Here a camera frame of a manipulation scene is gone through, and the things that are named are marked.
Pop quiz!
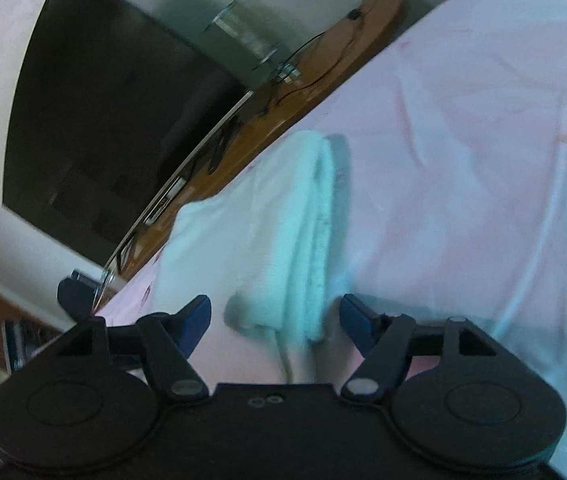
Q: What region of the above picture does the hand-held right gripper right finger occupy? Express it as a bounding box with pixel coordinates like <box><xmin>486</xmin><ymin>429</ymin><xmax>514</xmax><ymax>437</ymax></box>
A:
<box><xmin>339</xmin><ymin>292</ymin><xmax>501</xmax><ymax>406</ymax></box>

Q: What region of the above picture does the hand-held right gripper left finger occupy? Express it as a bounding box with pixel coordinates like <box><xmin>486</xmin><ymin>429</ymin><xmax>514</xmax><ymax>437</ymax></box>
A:
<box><xmin>56</xmin><ymin>294</ymin><xmax>213</xmax><ymax>406</ymax></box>

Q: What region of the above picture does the pale mint small garment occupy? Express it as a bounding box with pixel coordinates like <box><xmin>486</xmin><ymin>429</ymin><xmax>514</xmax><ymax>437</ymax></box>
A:
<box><xmin>151</xmin><ymin>130</ymin><xmax>351</xmax><ymax>381</ymax></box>

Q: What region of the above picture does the white flat device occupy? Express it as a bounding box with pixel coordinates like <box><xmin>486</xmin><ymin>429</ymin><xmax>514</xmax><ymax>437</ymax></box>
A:
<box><xmin>144</xmin><ymin>176</ymin><xmax>187</xmax><ymax>226</ymax></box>

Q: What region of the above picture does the dark round object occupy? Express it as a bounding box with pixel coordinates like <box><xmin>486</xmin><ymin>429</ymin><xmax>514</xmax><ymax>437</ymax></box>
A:
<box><xmin>58</xmin><ymin>270</ymin><xmax>102</xmax><ymax>322</ymax></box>

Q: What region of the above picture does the black television foot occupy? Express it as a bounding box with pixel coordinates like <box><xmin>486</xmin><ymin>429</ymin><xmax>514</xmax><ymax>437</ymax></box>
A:
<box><xmin>208</xmin><ymin>120</ymin><xmax>237</xmax><ymax>174</ymax></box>

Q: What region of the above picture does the stack of books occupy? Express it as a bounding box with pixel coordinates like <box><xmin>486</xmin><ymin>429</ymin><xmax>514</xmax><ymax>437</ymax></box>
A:
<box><xmin>2</xmin><ymin>319</ymin><xmax>59</xmax><ymax>376</ymax></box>

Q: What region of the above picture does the pink floral bedsheet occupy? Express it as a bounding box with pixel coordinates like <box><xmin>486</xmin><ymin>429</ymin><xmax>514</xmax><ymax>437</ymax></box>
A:
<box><xmin>96</xmin><ymin>0</ymin><xmax>567</xmax><ymax>480</ymax></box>

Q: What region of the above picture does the black television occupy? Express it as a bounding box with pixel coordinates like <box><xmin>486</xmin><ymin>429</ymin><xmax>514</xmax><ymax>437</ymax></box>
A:
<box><xmin>2</xmin><ymin>0</ymin><xmax>249</xmax><ymax>271</ymax></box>

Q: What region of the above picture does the brown wooden television stand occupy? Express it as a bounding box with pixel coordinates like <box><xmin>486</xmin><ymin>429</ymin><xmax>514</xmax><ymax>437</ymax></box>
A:
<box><xmin>108</xmin><ymin>0</ymin><xmax>407</xmax><ymax>286</ymax></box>

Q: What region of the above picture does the clear glass column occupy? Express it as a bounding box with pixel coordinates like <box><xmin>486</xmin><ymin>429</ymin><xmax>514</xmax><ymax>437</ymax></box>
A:
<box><xmin>205</xmin><ymin>0</ymin><xmax>304</xmax><ymax>84</ymax></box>

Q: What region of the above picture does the black cable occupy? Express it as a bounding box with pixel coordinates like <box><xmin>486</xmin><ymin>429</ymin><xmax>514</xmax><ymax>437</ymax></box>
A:
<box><xmin>262</xmin><ymin>0</ymin><xmax>385</xmax><ymax>112</ymax></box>

